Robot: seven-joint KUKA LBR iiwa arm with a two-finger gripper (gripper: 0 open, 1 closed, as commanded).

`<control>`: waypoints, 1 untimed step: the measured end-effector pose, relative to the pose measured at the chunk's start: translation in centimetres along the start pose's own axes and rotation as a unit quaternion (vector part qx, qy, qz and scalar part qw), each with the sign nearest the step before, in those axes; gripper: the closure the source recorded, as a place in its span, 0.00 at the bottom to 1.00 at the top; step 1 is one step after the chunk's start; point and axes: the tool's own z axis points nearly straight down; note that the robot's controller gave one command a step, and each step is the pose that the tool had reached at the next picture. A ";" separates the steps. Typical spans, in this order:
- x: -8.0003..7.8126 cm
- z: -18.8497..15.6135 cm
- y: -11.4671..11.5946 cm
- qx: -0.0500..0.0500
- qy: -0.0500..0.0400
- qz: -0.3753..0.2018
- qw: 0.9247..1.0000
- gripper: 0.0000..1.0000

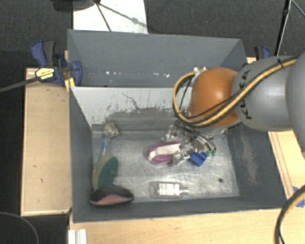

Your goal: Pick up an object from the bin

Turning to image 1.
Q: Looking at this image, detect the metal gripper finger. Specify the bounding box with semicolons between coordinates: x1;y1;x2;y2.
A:
171;148;192;166
161;125;180;143

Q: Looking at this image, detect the blue block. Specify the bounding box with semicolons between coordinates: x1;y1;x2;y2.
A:
189;151;208;167

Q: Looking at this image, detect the purple and white band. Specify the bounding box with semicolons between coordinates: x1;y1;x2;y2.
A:
143;140;181;165

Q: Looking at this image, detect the clear plastic bottle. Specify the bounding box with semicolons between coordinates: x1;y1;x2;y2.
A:
149;181;190;197

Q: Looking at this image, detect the white speckled stone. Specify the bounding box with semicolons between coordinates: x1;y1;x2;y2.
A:
103;121;123;139

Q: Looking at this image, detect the green sponge dish wand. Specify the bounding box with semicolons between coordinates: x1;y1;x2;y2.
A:
91;133;119;191

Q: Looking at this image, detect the grey metal bin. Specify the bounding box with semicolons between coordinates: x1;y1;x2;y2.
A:
67;28;288;224

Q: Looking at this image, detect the pale wood board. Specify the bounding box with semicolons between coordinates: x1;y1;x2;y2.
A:
20;67;73;217

